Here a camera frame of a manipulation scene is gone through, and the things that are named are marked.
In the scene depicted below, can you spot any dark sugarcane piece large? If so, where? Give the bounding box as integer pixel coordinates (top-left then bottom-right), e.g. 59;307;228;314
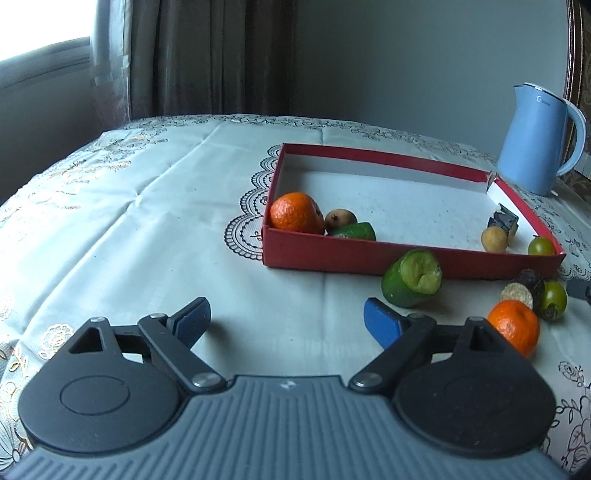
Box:
500;269;545;311

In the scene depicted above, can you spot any orange tangerine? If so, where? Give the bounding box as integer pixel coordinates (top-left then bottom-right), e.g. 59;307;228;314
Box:
270;192;325;235
487;300;540;357

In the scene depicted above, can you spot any green cucumber piece tip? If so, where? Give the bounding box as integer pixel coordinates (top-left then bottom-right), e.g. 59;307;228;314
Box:
329;222;377;241

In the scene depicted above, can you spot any red shallow cardboard box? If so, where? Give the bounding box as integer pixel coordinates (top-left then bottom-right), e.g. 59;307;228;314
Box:
262;144;566;280

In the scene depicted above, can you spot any light blue electric kettle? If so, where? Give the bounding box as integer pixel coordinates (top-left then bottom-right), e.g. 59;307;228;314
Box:
497;82;587;196

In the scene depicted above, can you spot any sheer white curtain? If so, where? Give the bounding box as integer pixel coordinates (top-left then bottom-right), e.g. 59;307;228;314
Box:
90;0;132;132

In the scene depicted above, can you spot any dark brown curtain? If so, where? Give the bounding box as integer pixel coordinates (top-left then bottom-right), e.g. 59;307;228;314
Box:
129;0;296;118

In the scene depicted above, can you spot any window frame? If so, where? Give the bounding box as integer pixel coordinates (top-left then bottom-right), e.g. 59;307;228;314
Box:
1;37;90;90

